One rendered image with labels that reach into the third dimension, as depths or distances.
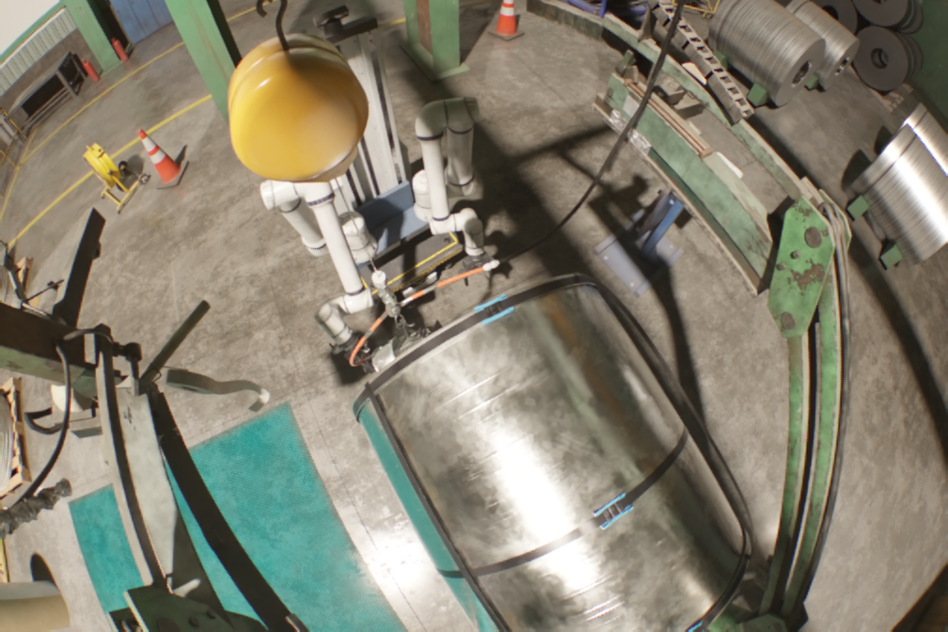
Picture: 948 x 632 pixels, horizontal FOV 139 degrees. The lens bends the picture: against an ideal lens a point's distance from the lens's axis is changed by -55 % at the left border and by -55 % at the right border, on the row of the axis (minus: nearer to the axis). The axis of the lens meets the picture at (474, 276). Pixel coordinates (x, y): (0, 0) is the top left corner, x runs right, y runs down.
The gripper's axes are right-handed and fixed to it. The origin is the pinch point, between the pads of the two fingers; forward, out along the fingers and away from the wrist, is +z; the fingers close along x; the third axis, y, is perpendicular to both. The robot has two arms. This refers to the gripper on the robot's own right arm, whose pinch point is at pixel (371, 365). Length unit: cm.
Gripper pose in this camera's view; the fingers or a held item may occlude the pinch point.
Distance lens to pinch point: 173.9
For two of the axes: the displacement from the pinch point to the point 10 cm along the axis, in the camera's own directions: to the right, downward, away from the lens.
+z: 5.5, 7.5, 3.6
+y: 8.3, -5.1, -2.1
